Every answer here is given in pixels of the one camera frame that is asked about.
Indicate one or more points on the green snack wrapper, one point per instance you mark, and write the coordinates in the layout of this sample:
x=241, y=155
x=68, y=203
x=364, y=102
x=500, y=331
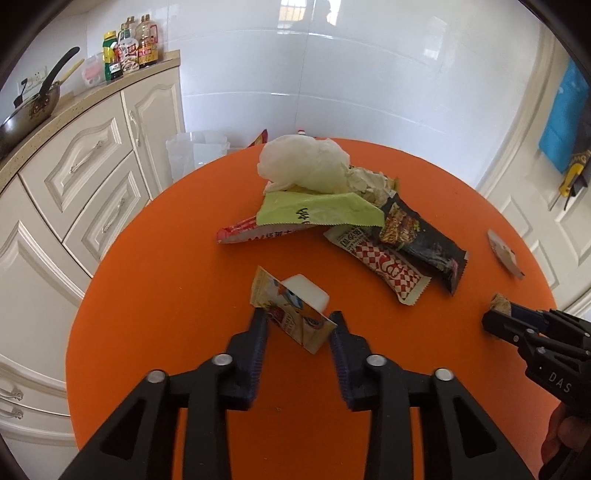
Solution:
x=318, y=210

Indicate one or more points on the printed drink carton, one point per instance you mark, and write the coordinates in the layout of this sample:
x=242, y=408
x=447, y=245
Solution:
x=295, y=323

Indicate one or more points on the black snack wrapper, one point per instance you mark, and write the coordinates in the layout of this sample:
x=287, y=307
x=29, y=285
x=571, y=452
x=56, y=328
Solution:
x=420, y=235

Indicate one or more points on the small dark sauce bottle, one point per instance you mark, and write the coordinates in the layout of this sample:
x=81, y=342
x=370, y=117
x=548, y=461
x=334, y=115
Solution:
x=114, y=69

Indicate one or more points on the beige stone countertop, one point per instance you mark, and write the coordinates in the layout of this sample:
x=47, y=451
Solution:
x=69, y=104

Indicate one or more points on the translucent plastic container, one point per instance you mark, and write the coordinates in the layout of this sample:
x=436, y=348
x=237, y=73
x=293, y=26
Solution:
x=194, y=154

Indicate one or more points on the white crumpled plastic bag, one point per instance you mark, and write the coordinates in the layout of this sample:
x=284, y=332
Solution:
x=304, y=164

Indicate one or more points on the red snack bag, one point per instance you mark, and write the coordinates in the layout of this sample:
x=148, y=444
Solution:
x=258, y=138

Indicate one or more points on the cream base kitchen cabinet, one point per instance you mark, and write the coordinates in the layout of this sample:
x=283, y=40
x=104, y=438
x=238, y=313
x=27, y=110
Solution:
x=69, y=194

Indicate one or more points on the white wall outlet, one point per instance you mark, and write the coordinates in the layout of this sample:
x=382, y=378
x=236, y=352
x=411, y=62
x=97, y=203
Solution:
x=34, y=79

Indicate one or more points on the brown paper ball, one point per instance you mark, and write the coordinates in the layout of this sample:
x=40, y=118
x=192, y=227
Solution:
x=500, y=303

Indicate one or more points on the small white paper wrapper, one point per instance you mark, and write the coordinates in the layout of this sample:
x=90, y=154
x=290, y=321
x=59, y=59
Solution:
x=505, y=256

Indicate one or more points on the person's right hand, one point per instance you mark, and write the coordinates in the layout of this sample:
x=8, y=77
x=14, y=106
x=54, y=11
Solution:
x=561, y=434

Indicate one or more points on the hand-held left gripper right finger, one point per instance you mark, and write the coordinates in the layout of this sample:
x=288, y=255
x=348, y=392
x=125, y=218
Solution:
x=339, y=350

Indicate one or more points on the pink clear plastic box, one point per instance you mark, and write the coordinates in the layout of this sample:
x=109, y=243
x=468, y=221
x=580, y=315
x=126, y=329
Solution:
x=93, y=70

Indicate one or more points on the yellow green bottle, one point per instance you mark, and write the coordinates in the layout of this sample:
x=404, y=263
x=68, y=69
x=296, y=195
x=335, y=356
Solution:
x=110, y=46

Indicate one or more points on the amber oil bottle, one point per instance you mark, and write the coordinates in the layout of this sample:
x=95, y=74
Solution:
x=147, y=41

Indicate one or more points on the red white seasoning packet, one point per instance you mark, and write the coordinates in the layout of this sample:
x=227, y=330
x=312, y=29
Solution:
x=128, y=53

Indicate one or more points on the cream panel door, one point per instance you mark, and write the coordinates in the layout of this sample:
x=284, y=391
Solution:
x=521, y=207

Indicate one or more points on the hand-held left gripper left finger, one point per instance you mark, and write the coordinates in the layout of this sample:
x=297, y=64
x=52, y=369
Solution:
x=258, y=341

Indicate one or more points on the blue apron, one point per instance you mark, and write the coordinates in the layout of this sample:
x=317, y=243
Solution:
x=561, y=129

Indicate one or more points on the tall bottle dark cap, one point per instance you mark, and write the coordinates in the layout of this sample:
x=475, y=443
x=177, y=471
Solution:
x=128, y=27

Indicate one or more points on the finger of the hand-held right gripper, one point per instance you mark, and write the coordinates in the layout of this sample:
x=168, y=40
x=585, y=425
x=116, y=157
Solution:
x=503, y=325
x=526, y=314

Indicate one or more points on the red checked snack wrapper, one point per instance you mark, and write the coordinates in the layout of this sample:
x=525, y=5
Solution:
x=392, y=267

